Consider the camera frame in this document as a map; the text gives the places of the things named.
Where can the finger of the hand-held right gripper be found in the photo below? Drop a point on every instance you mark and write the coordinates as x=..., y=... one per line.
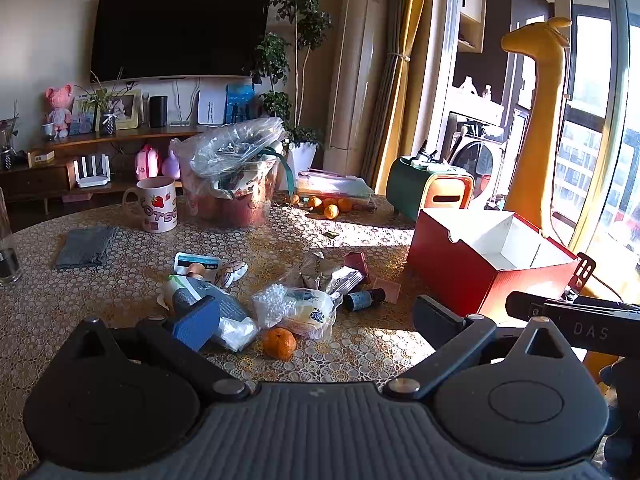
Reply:
x=581, y=272
x=530, y=302

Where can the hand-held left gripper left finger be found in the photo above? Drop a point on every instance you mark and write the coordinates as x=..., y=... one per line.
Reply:
x=196, y=321

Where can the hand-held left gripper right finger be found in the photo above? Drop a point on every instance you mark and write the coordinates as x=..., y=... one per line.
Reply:
x=434, y=314

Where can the red cardboard box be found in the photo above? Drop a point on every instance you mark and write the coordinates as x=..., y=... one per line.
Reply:
x=450, y=270

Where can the small dark bottle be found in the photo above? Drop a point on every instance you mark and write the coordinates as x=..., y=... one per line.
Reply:
x=362, y=300

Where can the silver foil snack bag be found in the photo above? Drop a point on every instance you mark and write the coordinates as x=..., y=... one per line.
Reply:
x=325, y=275

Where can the lace patterned desktop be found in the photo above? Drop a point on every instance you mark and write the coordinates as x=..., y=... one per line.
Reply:
x=125, y=290

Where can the person's right hand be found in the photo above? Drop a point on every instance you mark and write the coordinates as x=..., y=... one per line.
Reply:
x=622, y=410

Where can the white plastic wrapper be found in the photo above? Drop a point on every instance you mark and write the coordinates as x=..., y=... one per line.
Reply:
x=240, y=333

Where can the blue white packet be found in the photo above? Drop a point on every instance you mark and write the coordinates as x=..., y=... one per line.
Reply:
x=200, y=261

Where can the white brown patterned wrapper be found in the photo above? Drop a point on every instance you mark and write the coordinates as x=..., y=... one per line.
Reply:
x=233, y=273

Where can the dark red small packet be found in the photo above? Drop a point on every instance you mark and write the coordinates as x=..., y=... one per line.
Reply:
x=356, y=261

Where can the clear bag with white packet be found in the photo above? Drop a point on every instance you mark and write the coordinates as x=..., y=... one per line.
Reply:
x=310, y=316

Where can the green orange storage box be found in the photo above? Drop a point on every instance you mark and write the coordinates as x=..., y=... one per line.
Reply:
x=440, y=195

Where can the white strawberry mug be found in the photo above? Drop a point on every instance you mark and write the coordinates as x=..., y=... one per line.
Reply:
x=157, y=207

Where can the patterned red bucket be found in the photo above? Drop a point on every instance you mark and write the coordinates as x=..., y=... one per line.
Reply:
x=235, y=200

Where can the grey folded cloth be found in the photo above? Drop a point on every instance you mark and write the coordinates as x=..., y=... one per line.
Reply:
x=85, y=247

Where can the white washing machine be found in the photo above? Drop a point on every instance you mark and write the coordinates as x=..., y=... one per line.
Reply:
x=475, y=162

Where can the purple toy figure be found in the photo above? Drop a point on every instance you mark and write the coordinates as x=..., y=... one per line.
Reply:
x=171, y=166

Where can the pile of markers and tools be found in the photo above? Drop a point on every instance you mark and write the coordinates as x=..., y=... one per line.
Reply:
x=425, y=156

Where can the stack of plastic cases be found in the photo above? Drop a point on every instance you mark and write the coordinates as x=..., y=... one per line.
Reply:
x=335, y=185

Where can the yellow giraffe toy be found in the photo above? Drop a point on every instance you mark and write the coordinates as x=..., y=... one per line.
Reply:
x=542, y=110

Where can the clear plastic bag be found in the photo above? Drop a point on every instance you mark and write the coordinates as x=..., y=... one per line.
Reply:
x=235, y=147

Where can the white antenna router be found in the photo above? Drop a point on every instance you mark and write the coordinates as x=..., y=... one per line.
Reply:
x=92, y=174

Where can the white laundry cabinet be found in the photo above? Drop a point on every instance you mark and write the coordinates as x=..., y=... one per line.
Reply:
x=475, y=105

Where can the clear drinking glass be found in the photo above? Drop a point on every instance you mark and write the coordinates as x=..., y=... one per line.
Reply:
x=7, y=255

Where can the small clear bottle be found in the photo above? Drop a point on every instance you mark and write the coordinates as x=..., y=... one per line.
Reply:
x=486, y=91

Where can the wooden tv cabinet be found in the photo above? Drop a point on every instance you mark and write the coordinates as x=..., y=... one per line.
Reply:
x=45, y=177

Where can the black speaker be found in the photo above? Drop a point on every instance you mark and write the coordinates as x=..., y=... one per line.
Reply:
x=158, y=111

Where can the white flat board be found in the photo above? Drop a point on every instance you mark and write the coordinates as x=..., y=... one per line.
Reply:
x=211, y=106

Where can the white detergent bottle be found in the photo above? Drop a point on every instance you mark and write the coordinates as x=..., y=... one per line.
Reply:
x=467, y=83

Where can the blue picture board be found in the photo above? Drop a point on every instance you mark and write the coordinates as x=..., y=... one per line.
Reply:
x=241, y=102

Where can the small yellow white box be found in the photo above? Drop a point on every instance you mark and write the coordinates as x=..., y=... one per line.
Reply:
x=41, y=158

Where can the small vase with grass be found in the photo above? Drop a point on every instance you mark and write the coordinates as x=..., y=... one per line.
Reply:
x=106, y=110

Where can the pink doll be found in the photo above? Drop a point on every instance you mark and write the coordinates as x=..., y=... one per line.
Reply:
x=59, y=110

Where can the yellow curtain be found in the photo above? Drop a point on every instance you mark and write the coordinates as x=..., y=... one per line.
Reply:
x=400, y=60

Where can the vase with dried twigs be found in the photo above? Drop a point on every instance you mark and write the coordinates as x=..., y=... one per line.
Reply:
x=7, y=142

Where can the cream tower air conditioner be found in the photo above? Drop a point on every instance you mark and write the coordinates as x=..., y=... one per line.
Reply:
x=357, y=60

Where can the potted green tree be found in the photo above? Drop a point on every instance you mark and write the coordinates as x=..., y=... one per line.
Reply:
x=300, y=35

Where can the yellow photo frame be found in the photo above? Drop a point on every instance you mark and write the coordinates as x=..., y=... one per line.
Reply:
x=125, y=110

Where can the wooden wall shelf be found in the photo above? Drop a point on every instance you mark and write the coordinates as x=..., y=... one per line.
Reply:
x=472, y=5

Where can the black wall television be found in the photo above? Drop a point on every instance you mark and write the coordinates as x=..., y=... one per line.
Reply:
x=180, y=30

